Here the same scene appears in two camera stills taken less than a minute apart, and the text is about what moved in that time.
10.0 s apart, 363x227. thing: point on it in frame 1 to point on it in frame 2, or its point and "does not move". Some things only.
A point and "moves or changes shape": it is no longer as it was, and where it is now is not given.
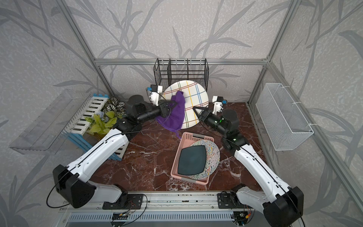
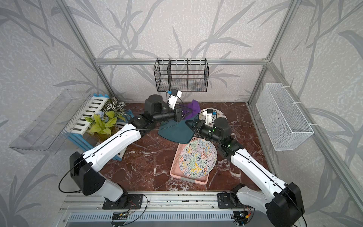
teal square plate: x=192 y=160 to x=177 y=131
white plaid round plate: x=195 y=95 moves or changes shape
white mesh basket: x=285 y=125 does not move
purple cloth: x=174 y=121 moves or changes shape
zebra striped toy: x=114 y=105 does not move
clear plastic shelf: x=43 y=135 does not move
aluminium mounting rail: x=165 y=202 does not move
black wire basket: x=167 y=72 does not move
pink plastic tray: x=186 y=139 does not move
